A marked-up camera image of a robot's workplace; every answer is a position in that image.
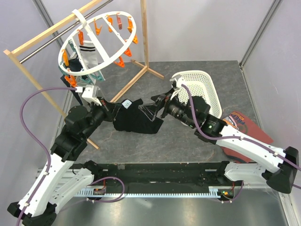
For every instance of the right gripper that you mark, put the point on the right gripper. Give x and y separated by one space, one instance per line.
151 109

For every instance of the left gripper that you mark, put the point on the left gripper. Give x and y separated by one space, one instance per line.
111 109

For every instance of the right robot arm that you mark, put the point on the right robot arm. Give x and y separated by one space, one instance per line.
276 166

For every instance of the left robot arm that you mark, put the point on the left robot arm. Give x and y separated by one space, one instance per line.
40 206

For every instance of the white round clip hanger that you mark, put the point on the white round clip hanger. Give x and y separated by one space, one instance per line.
112 34

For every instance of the black folded garment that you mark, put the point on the black folded garment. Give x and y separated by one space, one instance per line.
129 118

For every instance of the white perforated laundry basket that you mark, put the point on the white perforated laundry basket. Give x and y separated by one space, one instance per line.
200 84

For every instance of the white sock black stripes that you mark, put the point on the white sock black stripes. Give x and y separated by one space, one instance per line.
88 53

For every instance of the red printed t-shirt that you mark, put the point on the red printed t-shirt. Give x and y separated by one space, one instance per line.
245 125

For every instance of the metal rack rod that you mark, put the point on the metal rack rod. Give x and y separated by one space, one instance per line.
52 30

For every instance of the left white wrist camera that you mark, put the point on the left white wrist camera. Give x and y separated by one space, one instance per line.
89 93

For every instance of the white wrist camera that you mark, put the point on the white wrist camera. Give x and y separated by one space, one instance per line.
89 93
177 84

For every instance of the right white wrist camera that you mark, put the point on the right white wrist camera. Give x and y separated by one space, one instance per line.
177 84

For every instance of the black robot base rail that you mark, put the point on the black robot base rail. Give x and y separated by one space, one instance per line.
161 177

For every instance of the white slotted cable duct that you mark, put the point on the white slotted cable duct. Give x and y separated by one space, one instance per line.
93 193

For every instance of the wooden drying rack frame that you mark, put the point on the wooden drying rack frame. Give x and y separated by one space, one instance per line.
85 8

